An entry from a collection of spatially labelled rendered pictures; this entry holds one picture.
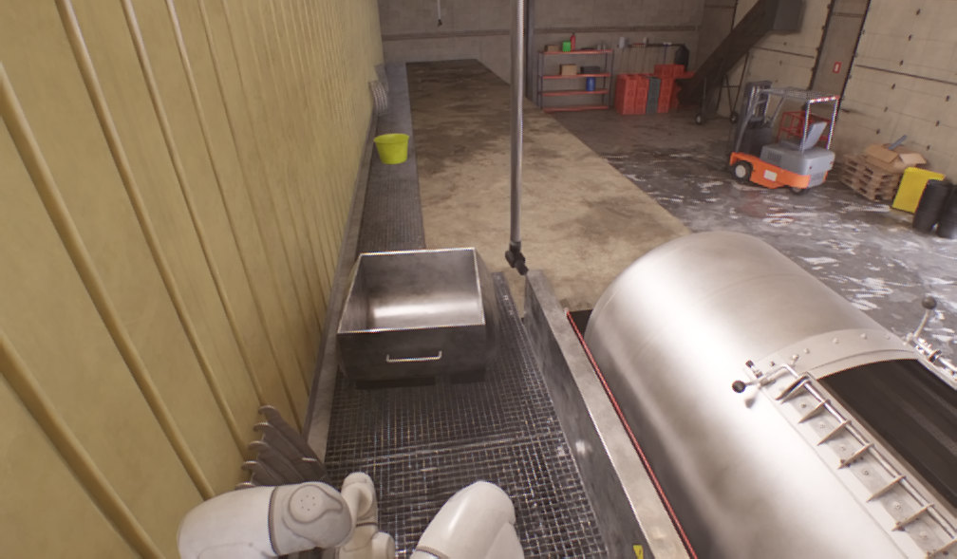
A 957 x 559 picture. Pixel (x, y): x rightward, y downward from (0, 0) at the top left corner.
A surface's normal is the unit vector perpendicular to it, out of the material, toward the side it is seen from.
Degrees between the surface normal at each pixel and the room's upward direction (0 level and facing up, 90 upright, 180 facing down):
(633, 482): 2
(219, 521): 24
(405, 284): 90
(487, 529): 41
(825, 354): 13
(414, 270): 90
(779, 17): 92
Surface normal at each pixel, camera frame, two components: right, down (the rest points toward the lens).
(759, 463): -0.75, -0.51
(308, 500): 0.19, -0.67
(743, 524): -0.89, -0.31
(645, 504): -0.04, -0.86
